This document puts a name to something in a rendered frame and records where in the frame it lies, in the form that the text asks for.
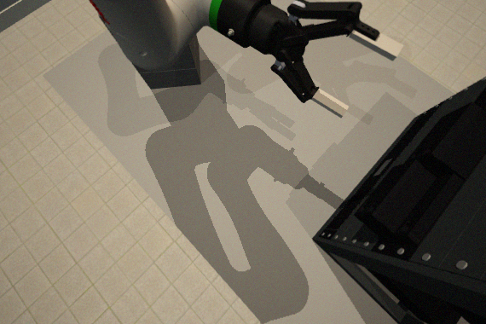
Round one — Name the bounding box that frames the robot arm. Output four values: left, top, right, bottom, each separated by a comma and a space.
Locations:
89, 0, 271, 71

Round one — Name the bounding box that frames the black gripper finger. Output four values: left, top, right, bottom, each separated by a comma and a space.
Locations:
282, 0, 403, 61
271, 49, 349, 118

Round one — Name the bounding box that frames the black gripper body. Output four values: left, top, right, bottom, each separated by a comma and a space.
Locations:
248, 4, 309, 62

